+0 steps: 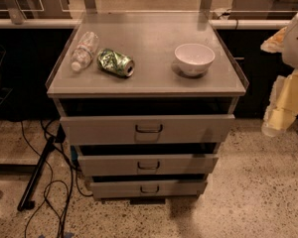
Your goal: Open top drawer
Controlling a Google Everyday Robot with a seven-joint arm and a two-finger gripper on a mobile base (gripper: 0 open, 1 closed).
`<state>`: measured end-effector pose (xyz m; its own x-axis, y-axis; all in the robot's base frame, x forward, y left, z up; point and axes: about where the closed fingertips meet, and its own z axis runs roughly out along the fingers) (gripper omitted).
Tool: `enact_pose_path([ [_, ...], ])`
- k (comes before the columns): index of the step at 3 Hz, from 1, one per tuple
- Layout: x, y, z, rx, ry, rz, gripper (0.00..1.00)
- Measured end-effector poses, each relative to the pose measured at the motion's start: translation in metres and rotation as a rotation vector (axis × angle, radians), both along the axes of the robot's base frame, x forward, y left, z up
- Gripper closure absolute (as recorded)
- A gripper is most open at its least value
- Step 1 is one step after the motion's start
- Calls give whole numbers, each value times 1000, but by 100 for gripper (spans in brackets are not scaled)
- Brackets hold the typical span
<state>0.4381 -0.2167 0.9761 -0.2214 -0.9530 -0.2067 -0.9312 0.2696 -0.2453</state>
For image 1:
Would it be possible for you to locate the grey drawer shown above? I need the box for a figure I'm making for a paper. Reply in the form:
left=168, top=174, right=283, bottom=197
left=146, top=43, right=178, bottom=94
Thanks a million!
left=61, top=115, right=234, bottom=145
left=90, top=179, right=207, bottom=199
left=78, top=154, right=218, bottom=177

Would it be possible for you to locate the grey middle drawer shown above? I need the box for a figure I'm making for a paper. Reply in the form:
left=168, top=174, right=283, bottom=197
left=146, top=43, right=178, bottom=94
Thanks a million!
left=78, top=154, right=218, bottom=177

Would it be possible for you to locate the grey metal post far left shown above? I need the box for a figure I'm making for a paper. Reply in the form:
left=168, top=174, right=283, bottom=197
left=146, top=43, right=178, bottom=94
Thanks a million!
left=4, top=0, right=26, bottom=25

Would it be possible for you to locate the white horizontal rail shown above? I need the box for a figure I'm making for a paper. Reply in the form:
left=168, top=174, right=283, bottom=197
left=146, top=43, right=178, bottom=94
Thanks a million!
left=0, top=18, right=292, bottom=31

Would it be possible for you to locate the white ceramic bowl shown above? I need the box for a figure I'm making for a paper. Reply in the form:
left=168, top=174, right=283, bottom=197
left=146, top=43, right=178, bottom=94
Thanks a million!
left=175, top=44, right=216, bottom=76

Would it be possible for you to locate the crushed green soda can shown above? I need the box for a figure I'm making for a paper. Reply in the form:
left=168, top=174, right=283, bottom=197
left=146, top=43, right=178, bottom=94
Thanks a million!
left=96, top=49, right=134, bottom=77

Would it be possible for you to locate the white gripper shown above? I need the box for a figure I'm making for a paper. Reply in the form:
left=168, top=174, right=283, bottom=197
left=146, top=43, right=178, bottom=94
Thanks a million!
left=261, top=13, right=298, bottom=137

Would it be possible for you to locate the black metal floor bar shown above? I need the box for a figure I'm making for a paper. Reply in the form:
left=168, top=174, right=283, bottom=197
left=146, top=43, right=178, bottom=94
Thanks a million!
left=17, top=137, right=54, bottom=211

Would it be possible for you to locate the grey top drawer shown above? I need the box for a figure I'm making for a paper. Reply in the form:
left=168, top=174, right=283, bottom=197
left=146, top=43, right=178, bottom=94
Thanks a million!
left=61, top=115, right=234, bottom=145

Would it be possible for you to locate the grey drawer cabinet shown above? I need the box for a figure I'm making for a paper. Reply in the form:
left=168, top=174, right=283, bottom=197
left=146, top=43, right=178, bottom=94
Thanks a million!
left=47, top=12, right=248, bottom=201

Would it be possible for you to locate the clear plastic water bottle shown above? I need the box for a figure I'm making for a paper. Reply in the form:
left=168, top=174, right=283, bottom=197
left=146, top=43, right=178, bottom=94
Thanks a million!
left=71, top=32, right=99, bottom=72

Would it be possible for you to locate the black floor cable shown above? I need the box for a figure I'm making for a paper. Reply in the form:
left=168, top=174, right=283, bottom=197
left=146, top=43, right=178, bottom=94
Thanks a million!
left=20, top=118, right=93, bottom=238

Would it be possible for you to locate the grey bottom drawer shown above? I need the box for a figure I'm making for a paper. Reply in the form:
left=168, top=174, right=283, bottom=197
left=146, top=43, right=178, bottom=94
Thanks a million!
left=90, top=179, right=207, bottom=199

